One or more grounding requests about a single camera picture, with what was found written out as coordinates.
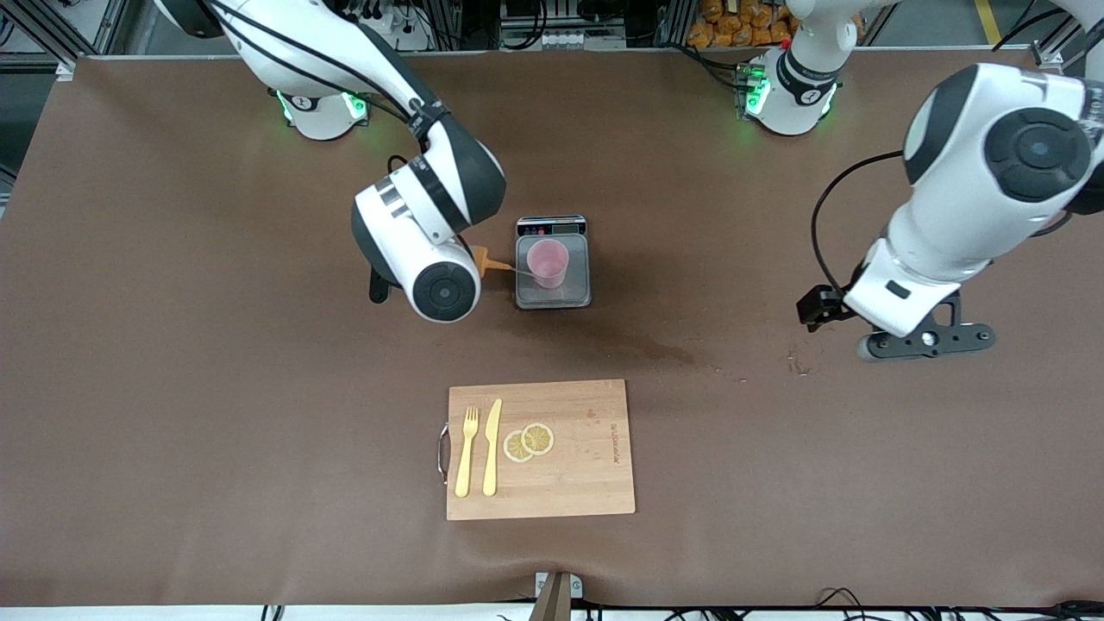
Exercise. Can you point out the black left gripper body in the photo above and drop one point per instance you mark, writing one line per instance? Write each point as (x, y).
(825, 305)

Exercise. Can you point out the pink plastic cup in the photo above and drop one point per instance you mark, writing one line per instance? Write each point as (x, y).
(548, 263)

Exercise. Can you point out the translucent squeeze bottle orange cap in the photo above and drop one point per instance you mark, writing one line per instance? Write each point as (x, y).
(483, 259)

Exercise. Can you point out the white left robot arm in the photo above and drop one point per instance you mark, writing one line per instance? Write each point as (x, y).
(966, 198)

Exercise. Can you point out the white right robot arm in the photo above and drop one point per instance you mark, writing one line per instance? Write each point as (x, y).
(414, 259)

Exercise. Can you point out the grey digital kitchen scale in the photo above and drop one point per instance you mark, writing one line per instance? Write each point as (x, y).
(552, 297)

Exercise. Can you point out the wooden cutting board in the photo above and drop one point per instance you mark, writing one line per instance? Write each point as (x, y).
(578, 466)

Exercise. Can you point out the orange snack packets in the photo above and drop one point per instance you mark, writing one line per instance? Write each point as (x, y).
(733, 30)

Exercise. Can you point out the dried lemon slice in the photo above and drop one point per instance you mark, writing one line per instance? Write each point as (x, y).
(515, 448)
(539, 438)

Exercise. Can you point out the yellow plastic knife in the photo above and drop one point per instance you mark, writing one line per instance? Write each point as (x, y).
(492, 457)

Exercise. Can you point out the yellow plastic fork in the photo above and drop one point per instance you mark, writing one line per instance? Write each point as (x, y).
(466, 457)

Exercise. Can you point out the white power strip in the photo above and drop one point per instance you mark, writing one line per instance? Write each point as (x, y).
(410, 34)

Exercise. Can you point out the brown table cover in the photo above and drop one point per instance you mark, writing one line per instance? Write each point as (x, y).
(259, 474)

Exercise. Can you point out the aluminium frame profile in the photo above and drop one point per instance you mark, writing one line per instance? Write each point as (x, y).
(1050, 57)
(60, 52)

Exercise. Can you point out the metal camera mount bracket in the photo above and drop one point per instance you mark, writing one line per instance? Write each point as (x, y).
(556, 599)

